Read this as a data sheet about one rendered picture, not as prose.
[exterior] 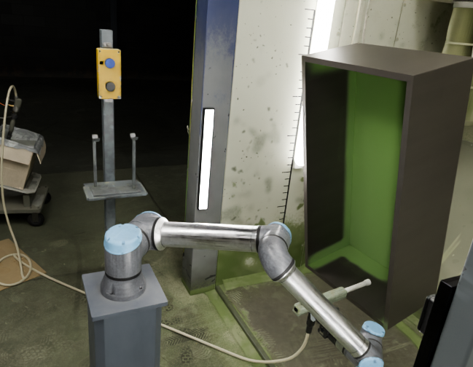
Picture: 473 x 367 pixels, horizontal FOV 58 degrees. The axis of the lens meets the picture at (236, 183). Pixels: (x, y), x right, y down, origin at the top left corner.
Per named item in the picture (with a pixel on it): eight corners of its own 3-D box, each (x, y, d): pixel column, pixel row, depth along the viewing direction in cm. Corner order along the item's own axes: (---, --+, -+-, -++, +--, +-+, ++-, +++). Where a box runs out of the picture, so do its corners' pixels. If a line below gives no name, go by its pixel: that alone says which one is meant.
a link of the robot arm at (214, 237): (115, 223, 184) (286, 232, 164) (135, 208, 200) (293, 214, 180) (121, 255, 189) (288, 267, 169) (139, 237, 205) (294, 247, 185)
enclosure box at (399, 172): (349, 244, 262) (357, 42, 207) (435, 298, 215) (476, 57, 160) (305, 266, 247) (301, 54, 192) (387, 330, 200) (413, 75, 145)
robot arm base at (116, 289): (104, 305, 171) (103, 285, 167) (97, 279, 187) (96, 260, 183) (151, 296, 179) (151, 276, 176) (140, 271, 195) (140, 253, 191)
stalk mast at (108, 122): (115, 285, 287) (111, 29, 227) (116, 290, 282) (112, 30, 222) (106, 287, 285) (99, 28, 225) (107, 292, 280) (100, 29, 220)
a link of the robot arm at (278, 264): (267, 244, 155) (392, 371, 159) (272, 229, 166) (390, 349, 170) (245, 261, 160) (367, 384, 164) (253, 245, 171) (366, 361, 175)
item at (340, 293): (291, 343, 203) (300, 306, 193) (286, 336, 207) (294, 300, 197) (363, 312, 227) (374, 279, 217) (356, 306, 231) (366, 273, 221)
